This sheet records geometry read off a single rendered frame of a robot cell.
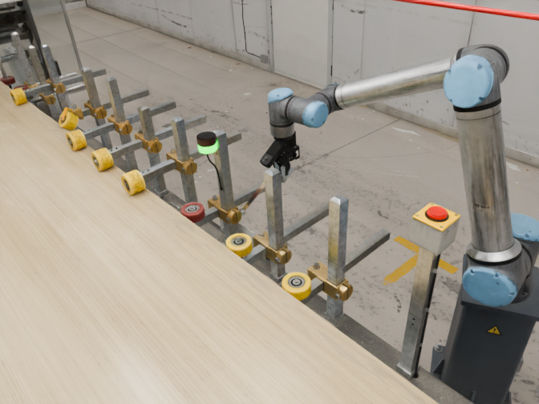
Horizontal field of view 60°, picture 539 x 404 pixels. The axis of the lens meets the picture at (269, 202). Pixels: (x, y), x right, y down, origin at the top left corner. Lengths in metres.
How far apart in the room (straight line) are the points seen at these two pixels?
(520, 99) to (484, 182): 2.44
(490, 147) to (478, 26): 2.53
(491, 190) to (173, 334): 0.92
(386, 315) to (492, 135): 1.34
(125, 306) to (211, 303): 0.23
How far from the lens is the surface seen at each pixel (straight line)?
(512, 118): 3.85
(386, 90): 1.56
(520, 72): 3.74
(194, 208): 1.60
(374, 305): 2.48
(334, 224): 1.21
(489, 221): 1.43
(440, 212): 1.01
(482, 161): 1.35
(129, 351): 1.21
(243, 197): 1.71
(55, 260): 1.55
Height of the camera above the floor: 1.80
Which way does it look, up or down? 35 degrees down
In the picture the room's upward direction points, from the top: 4 degrees counter-clockwise
